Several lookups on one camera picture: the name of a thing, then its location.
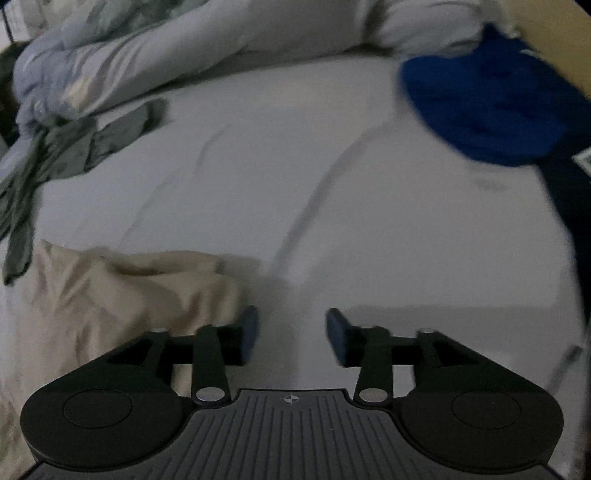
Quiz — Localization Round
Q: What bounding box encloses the beige t-shirt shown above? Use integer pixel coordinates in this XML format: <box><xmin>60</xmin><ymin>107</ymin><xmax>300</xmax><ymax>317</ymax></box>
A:
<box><xmin>1</xmin><ymin>240</ymin><xmax>247</xmax><ymax>479</ymax></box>

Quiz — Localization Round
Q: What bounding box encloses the grey-green garment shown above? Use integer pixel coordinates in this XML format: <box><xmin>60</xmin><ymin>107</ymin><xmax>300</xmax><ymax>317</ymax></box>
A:
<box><xmin>1</xmin><ymin>99</ymin><xmax>167</xmax><ymax>285</ymax></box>

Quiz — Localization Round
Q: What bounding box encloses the black lettered jacket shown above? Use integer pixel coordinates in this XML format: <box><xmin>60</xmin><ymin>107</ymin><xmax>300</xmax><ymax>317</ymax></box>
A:
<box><xmin>537</xmin><ymin>138</ymin><xmax>591</xmax><ymax>480</ymax></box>

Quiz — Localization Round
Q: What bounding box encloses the royal blue garment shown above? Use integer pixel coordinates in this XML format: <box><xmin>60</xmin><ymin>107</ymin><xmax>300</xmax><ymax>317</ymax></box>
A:
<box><xmin>401</xmin><ymin>25</ymin><xmax>590</xmax><ymax>167</ymax></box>

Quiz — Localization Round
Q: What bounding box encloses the light blue patterned duvet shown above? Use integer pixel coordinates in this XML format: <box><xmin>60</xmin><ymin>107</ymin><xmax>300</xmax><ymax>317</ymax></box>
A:
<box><xmin>13</xmin><ymin>0</ymin><xmax>514</xmax><ymax>135</ymax></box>

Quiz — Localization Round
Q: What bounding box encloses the teal green blanket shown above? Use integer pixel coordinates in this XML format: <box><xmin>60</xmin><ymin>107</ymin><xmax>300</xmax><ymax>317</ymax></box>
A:
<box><xmin>60</xmin><ymin>0</ymin><xmax>206</xmax><ymax>49</ymax></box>

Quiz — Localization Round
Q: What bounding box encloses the wooden headboard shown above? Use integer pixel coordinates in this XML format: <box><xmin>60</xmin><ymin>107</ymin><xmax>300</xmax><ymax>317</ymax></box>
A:
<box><xmin>507</xmin><ymin>0</ymin><xmax>591</xmax><ymax>98</ymax></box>

